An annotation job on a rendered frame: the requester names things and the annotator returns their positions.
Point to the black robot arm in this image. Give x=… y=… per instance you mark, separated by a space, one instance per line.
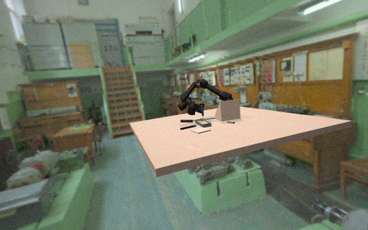
x=224 y=96

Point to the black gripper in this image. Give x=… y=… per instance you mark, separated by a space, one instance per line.
x=195 y=107

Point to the grey keyboard with keys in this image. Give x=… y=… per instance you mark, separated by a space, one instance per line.
x=203 y=123

